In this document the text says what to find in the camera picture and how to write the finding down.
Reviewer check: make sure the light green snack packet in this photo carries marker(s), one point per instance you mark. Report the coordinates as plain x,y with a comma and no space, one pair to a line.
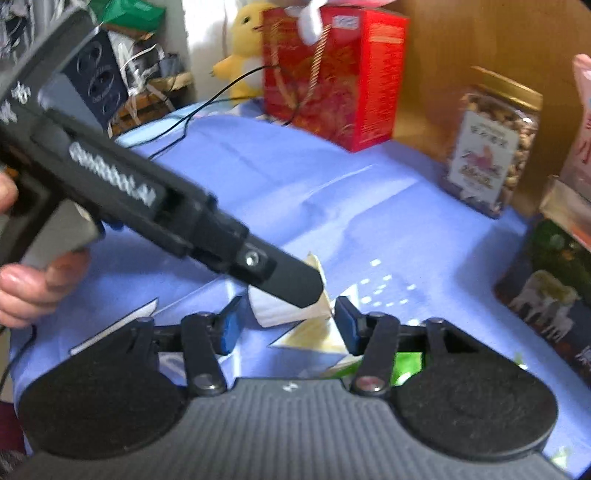
408,365

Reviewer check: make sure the white yellow snack packet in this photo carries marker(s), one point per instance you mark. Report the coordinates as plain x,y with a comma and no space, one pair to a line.
277,314

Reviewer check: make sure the white paper card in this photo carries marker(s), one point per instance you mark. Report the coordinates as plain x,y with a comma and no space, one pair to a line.
115,330

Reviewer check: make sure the white ribbon bundle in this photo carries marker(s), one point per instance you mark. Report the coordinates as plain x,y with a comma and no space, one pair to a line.
138,64

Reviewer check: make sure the dark red clothing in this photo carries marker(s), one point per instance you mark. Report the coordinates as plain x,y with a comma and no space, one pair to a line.
9,429

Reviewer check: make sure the pink snack bag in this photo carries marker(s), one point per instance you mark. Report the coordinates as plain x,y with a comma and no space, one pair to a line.
579,138

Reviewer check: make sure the blue tablecloth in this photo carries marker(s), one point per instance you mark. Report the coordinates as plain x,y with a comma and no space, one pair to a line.
323,207

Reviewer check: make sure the dark blue box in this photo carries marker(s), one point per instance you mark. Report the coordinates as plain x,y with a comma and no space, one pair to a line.
99,78

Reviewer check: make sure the gold-lid peanut jar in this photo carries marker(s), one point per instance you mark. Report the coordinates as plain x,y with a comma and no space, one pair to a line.
489,138

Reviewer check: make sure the green bag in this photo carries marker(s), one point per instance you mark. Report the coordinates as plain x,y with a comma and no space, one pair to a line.
134,14

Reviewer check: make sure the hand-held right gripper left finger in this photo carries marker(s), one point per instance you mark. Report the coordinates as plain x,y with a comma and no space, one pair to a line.
229,330

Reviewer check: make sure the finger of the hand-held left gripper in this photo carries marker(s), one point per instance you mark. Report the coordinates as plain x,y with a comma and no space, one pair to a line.
286,277

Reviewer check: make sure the yellow plush toy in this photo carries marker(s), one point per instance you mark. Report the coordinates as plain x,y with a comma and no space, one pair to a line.
244,27

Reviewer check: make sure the person's left hand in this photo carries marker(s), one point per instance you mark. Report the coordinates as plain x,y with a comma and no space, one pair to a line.
32,290

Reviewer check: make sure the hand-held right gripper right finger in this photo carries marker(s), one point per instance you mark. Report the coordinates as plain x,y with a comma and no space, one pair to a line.
347,330

